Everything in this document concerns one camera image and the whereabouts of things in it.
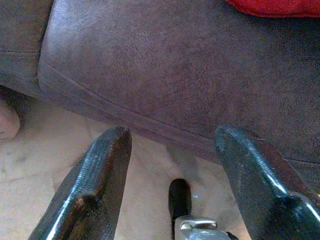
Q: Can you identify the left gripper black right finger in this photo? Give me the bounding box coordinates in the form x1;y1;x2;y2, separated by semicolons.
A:
213;124;320;240

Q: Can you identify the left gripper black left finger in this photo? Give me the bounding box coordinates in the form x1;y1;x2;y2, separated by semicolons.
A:
27;125;133;240

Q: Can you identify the pink pillow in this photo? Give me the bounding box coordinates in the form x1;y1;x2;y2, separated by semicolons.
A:
0;99;21;142

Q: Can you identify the grey-brown fabric sofa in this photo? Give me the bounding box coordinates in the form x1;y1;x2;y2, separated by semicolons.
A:
0;0;320;196

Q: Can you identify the red pillow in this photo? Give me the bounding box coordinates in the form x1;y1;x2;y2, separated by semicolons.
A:
226;0;320;19

